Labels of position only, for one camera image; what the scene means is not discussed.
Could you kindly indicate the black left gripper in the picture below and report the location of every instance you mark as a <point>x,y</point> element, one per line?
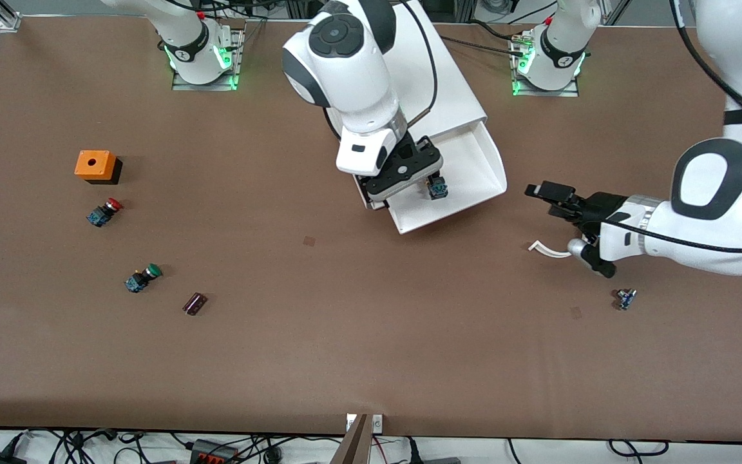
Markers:
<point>600,207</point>

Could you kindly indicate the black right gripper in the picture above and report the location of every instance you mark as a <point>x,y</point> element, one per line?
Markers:
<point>436,187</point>

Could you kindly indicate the yellow push button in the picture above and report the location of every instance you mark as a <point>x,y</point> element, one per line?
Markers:
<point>439,191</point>

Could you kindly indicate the white plastic drawer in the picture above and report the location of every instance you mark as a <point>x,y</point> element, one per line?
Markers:
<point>474,167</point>

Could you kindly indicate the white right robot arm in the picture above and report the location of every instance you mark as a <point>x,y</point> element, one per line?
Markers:
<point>358,90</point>

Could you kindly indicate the white drawer cabinet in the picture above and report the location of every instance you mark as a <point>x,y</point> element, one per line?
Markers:
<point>455,84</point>

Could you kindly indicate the green push button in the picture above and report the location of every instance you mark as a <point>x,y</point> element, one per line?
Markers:
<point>142,278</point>

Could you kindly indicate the red push button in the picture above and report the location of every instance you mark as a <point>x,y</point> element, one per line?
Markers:
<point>104,212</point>

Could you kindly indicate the small metal fitting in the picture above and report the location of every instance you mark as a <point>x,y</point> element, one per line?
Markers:
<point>626,299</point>

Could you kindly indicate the small purple capacitor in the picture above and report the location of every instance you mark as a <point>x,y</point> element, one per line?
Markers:
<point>194,304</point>

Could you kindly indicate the black plug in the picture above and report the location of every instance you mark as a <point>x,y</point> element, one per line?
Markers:
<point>413,454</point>
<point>0,459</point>

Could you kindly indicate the orange box with hole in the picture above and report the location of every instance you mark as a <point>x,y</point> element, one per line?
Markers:
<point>94,164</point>

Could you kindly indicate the white curved bracket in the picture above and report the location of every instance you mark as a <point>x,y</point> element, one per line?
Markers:
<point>548,250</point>

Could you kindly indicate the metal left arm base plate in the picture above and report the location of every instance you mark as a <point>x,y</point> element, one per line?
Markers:
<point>545,93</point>

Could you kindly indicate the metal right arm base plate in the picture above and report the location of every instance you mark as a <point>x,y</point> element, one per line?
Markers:
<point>207,87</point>

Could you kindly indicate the small white corner bracket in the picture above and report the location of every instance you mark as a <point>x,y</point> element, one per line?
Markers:
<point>350,423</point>
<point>377,423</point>

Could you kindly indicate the wooden post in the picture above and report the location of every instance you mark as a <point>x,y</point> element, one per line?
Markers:
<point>355,448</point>

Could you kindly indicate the aluminium frame profile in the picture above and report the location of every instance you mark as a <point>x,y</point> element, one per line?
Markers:
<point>7,20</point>

